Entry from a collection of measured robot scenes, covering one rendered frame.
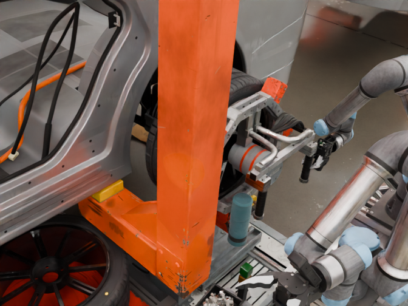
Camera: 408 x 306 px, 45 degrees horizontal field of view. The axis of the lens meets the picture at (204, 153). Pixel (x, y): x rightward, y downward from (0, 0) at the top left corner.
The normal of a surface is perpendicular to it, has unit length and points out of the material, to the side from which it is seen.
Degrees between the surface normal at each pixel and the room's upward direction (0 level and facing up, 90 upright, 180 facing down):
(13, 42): 6
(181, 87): 90
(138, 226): 90
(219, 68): 90
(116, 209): 0
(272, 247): 0
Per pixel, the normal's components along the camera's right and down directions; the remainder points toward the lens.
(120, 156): 0.74, 0.44
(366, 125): 0.07, -0.80
